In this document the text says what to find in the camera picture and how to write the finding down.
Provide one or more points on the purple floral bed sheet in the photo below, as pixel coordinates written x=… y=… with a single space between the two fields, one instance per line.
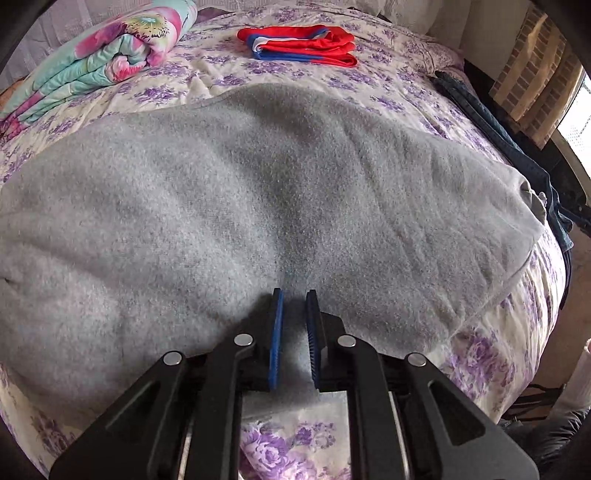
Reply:
x=392 y=78

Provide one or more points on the white lace pillow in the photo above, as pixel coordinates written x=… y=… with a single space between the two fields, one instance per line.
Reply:
x=415 y=11

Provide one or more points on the colourful floral folded quilt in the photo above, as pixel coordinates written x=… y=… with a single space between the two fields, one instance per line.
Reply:
x=99 y=55

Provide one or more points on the grey fleece pants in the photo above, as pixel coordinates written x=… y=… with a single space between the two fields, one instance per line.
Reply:
x=240 y=207

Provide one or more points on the red and blue folded garment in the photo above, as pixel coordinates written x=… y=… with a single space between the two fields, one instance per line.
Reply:
x=300 y=45

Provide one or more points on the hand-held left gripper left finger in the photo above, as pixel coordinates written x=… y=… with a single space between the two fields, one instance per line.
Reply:
x=276 y=337

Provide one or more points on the dark blue jeans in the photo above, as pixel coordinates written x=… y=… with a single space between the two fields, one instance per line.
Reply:
x=512 y=152

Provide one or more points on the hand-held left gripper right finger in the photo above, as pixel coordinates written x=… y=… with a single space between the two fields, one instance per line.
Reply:
x=313 y=339

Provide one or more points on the brick pattern curtain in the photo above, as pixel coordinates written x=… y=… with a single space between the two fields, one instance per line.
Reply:
x=535 y=74

